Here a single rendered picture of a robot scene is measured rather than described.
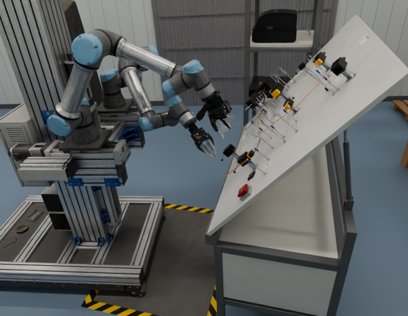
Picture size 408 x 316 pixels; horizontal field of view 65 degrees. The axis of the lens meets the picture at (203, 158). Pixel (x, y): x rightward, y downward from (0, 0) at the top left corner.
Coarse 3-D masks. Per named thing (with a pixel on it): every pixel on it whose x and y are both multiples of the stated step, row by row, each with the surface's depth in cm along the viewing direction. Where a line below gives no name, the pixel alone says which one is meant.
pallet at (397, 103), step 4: (392, 100) 470; (396, 100) 469; (404, 100) 467; (396, 104) 458; (400, 104) 456; (404, 104) 460; (396, 108) 459; (400, 108) 445; (404, 108) 443; (404, 112) 435
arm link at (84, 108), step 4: (84, 100) 164; (84, 104) 164; (88, 104) 167; (80, 108) 162; (84, 108) 164; (88, 108) 168; (84, 112) 164; (88, 112) 168; (84, 116) 164; (88, 116) 168; (84, 120) 166; (88, 120) 169; (92, 120) 172; (80, 124) 165; (84, 124) 168
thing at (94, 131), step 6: (78, 126) 167; (84, 126) 168; (90, 126) 171; (72, 132) 172; (78, 132) 169; (84, 132) 169; (90, 132) 171; (96, 132) 174; (72, 138) 173; (78, 138) 170; (84, 138) 170; (90, 138) 171; (96, 138) 174
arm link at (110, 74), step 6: (102, 72) 208; (108, 72) 206; (114, 72) 205; (102, 78) 205; (108, 78) 205; (114, 78) 206; (120, 78) 209; (102, 84) 208; (108, 84) 206; (114, 84) 208; (120, 84) 210; (108, 90) 208; (114, 90) 209
